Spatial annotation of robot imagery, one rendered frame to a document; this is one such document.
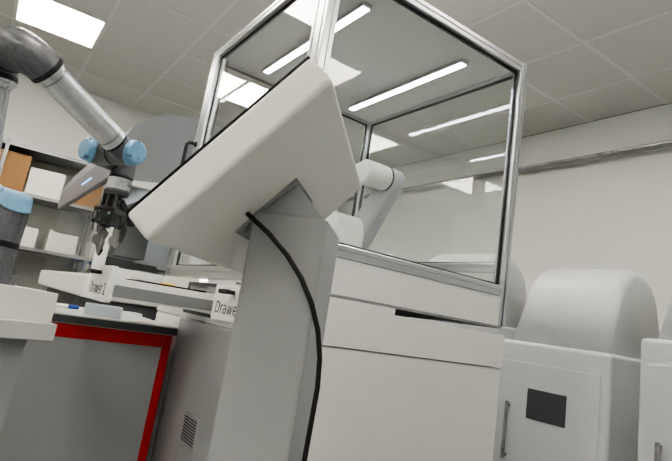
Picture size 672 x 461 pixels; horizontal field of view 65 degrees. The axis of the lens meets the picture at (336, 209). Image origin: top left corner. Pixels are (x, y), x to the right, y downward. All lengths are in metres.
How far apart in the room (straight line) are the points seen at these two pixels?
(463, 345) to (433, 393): 0.20
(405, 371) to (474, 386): 0.32
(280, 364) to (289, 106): 0.37
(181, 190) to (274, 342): 0.27
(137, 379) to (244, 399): 1.22
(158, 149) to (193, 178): 2.08
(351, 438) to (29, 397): 1.00
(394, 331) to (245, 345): 0.91
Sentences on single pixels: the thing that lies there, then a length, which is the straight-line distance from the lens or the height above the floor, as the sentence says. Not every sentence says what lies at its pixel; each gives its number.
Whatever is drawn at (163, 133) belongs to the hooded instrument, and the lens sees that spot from 2.79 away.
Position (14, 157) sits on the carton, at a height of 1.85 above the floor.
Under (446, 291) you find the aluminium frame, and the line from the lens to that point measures 1.83.
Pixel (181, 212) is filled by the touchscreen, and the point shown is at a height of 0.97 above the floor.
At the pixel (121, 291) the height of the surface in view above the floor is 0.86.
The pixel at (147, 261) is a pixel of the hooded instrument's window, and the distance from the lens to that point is 2.73.
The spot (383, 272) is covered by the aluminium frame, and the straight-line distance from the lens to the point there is 1.64.
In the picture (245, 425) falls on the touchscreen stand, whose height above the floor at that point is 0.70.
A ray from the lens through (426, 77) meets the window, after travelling 1.91.
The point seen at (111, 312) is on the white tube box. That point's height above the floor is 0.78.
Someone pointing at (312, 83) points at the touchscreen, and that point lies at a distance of 0.69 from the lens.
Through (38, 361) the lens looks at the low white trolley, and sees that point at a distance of 1.96.
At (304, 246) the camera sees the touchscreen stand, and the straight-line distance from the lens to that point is 0.82.
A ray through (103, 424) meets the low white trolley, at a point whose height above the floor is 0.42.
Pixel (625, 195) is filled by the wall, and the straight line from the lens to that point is 4.55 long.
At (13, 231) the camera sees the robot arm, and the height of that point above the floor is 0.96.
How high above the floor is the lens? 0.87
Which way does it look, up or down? 12 degrees up
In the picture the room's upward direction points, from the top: 9 degrees clockwise
